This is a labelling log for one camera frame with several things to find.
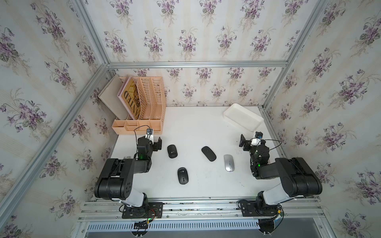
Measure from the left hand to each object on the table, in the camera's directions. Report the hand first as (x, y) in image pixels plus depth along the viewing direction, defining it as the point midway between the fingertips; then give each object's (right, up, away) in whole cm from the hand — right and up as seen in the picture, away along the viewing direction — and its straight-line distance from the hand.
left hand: (152, 137), depth 93 cm
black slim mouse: (+36, -11, 0) cm, 38 cm away
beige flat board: (-25, +26, -6) cm, 36 cm away
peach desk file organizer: (-8, +23, +26) cm, 36 cm away
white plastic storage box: (+64, +13, +21) cm, 69 cm away
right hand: (+62, +1, -3) cm, 62 cm away
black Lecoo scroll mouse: (+20, -21, -9) cm, 30 cm away
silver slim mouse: (+48, -15, -5) cm, 50 cm away
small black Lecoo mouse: (+13, -9, -1) cm, 16 cm away
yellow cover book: (-16, +27, 0) cm, 31 cm away
